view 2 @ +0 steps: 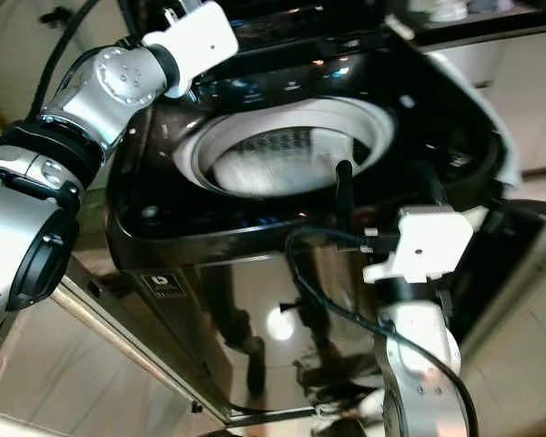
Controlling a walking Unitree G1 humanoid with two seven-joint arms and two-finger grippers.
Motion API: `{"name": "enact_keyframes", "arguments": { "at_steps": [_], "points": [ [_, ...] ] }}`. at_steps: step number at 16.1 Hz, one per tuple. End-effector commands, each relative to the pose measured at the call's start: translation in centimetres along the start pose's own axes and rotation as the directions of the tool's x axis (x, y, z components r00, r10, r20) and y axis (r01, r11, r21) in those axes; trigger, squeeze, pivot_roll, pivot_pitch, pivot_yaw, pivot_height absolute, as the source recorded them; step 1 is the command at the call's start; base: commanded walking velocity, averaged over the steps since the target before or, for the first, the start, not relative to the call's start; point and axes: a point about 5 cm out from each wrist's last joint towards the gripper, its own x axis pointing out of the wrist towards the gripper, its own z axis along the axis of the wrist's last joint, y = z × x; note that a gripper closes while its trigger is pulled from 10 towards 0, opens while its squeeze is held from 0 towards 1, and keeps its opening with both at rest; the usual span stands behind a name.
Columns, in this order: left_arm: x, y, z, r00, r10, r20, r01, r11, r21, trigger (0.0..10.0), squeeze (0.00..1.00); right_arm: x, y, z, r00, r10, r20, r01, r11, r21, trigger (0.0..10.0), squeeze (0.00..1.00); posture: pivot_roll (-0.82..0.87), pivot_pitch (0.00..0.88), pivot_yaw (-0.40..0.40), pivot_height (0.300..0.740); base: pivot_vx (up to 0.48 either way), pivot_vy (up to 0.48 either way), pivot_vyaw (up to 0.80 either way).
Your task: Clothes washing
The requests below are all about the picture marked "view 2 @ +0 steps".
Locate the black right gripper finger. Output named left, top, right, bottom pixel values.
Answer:
left=336, top=160, right=359, bottom=229
left=423, top=168, right=452, bottom=212

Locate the black top-load washing machine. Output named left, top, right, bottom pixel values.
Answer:
left=56, top=0, right=525, bottom=429

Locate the black plastic bin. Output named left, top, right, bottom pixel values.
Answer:
left=455, top=196, right=546, bottom=361

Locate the white container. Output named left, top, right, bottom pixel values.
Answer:
left=426, top=0, right=469, bottom=24

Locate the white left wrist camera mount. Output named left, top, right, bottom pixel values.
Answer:
left=143, top=2, right=239, bottom=99

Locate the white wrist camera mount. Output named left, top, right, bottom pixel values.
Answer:
left=143, top=2, right=239, bottom=99
left=362, top=207, right=476, bottom=285

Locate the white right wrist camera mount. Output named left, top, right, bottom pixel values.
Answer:
left=362, top=207, right=476, bottom=285

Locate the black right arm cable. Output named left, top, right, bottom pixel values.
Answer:
left=284, top=225, right=481, bottom=437

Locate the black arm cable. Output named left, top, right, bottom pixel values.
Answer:
left=284, top=225, right=481, bottom=437
left=38, top=0, right=106, bottom=115

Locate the black wall bracket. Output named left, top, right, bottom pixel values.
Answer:
left=39, top=6, right=77, bottom=28

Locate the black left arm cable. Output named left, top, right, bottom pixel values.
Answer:
left=38, top=0, right=106, bottom=115

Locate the dark wall shelf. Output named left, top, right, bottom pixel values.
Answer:
left=399, top=0, right=546, bottom=51

